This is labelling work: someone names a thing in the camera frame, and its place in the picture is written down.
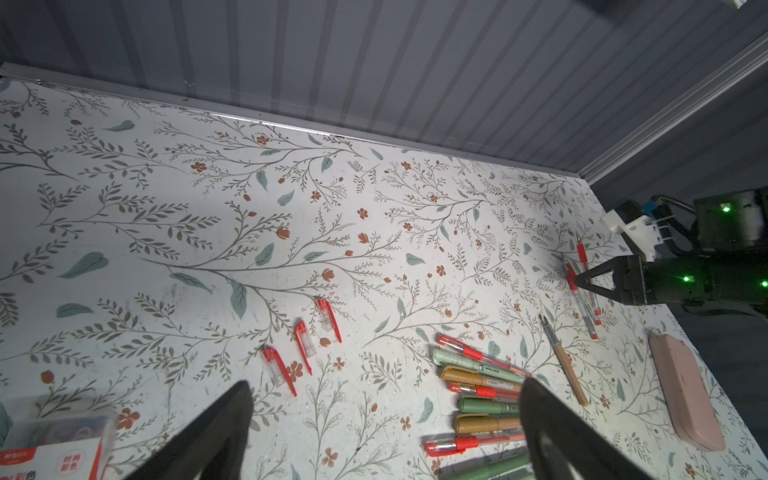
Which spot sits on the paper clip box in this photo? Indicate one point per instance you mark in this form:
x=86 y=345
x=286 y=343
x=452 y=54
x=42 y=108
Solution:
x=63 y=448

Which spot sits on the light green marker pen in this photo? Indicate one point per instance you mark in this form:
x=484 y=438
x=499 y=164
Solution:
x=442 y=357

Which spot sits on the floral table mat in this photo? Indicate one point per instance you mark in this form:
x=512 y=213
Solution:
x=149 y=253

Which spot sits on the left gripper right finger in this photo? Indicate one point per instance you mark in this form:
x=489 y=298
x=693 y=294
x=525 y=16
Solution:
x=563 y=446

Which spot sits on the pink pencil case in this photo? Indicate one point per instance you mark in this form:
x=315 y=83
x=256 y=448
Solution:
x=690 y=409

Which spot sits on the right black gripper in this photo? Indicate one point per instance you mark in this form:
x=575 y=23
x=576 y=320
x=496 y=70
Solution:
x=740 y=279

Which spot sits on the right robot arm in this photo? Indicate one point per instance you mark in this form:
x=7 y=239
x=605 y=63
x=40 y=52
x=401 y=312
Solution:
x=710 y=255

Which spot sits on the dark green marker pen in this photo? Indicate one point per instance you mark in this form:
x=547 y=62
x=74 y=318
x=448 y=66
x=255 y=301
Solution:
x=481 y=406

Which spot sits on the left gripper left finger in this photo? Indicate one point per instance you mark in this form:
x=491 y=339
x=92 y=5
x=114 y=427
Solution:
x=210 y=447

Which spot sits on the red pen cap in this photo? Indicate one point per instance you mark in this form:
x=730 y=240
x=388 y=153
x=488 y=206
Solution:
x=306 y=347
x=277 y=369
x=328 y=319

